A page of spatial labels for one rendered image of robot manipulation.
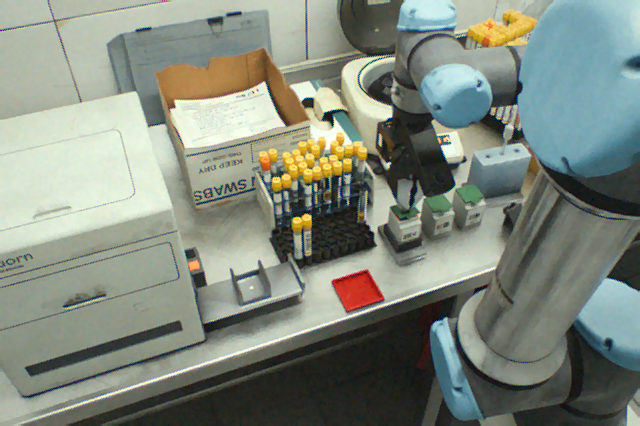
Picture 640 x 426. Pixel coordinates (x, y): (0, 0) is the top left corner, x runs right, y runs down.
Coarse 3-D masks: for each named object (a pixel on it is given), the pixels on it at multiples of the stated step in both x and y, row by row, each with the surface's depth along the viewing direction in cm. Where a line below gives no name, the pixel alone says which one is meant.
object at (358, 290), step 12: (348, 276) 102; (360, 276) 103; (372, 276) 102; (336, 288) 100; (348, 288) 101; (360, 288) 101; (372, 288) 101; (348, 300) 99; (360, 300) 99; (372, 300) 98; (348, 312) 98
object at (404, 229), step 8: (392, 216) 104; (416, 216) 103; (392, 224) 104; (400, 224) 102; (408, 224) 102; (416, 224) 102; (392, 232) 105; (400, 232) 102; (408, 232) 103; (416, 232) 104; (400, 240) 104
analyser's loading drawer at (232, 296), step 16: (256, 272) 98; (272, 272) 99; (288, 272) 99; (208, 288) 96; (224, 288) 96; (240, 288) 96; (256, 288) 96; (272, 288) 96; (288, 288) 96; (304, 288) 96; (208, 304) 94; (224, 304) 94; (240, 304) 94; (256, 304) 94; (208, 320) 92
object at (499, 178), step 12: (516, 144) 113; (480, 156) 110; (492, 156) 110; (504, 156) 110; (516, 156) 110; (528, 156) 110; (480, 168) 110; (492, 168) 110; (504, 168) 111; (516, 168) 112; (468, 180) 115; (480, 180) 111; (492, 180) 112; (504, 180) 113; (516, 180) 114; (492, 192) 114; (504, 192) 116; (516, 192) 116; (492, 204) 115
